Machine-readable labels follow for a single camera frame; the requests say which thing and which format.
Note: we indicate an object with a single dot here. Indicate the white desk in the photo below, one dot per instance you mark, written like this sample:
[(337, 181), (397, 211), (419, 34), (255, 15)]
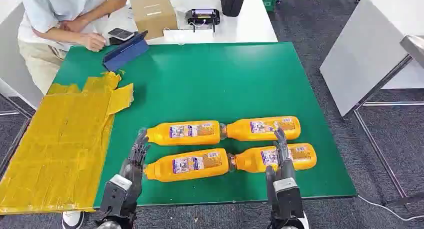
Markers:
[(251, 25)]

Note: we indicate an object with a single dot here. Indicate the metal table frame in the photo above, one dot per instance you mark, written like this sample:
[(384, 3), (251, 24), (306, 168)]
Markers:
[(381, 154)]

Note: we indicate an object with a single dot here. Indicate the brown cardboard box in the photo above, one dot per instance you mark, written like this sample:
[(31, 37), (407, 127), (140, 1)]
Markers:
[(154, 15)]

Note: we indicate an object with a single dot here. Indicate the person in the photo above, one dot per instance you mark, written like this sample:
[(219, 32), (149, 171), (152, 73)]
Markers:
[(39, 9)]

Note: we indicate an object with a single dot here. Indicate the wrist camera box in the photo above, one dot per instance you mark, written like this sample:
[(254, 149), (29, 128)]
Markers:
[(288, 199), (116, 196)]

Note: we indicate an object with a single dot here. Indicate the white side table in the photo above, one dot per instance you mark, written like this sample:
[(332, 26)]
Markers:
[(364, 45)]

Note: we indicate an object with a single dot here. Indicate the steel bench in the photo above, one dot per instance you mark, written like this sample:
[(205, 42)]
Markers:
[(414, 47)]

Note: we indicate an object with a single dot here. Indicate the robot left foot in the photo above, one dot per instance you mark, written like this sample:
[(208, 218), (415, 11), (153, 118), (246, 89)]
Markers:
[(71, 219)]

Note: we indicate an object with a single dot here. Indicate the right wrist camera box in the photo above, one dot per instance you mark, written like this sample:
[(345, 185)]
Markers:
[(288, 199)]

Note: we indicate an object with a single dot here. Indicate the yellow sheet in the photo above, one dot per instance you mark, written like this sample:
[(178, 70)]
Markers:
[(56, 144)]

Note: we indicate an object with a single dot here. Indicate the black smartphone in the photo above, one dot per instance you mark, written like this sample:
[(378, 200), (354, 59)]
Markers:
[(120, 33)]

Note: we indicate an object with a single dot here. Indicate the green table mat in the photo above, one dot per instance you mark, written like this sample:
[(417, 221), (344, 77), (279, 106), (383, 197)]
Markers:
[(212, 85)]

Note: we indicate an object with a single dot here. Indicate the person's right hand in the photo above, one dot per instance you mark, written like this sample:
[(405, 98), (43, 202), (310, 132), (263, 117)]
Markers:
[(93, 42)]

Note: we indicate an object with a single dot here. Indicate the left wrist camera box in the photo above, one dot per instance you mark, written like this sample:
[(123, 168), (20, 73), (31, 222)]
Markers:
[(116, 196)]

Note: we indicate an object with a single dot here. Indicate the black handheld controller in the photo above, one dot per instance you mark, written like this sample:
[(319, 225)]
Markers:
[(202, 17)]

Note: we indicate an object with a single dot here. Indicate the person's hand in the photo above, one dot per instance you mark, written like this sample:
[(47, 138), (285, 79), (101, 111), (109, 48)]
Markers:
[(71, 25), (93, 42)]

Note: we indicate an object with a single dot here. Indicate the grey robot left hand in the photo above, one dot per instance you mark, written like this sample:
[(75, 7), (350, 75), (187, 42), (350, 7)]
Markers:
[(132, 174)]

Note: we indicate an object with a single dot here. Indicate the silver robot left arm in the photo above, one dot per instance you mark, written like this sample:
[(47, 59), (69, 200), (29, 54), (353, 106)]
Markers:
[(114, 222)]

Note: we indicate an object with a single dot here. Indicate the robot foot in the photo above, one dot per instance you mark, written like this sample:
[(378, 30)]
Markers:
[(71, 219), (304, 221)]

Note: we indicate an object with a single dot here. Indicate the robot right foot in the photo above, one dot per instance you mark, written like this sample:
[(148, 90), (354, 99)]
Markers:
[(304, 221)]

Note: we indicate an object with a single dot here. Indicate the orange drink bottle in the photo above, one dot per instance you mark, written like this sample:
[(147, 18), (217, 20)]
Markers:
[(265, 128), (188, 165), (185, 133), (301, 158)]

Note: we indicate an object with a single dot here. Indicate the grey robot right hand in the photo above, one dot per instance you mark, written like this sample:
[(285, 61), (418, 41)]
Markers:
[(285, 169)]

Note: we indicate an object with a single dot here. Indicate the blue tablet case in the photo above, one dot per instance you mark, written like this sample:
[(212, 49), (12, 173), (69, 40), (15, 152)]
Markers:
[(126, 52)]

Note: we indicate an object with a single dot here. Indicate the person's left hand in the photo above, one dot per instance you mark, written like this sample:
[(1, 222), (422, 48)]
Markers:
[(71, 25)]

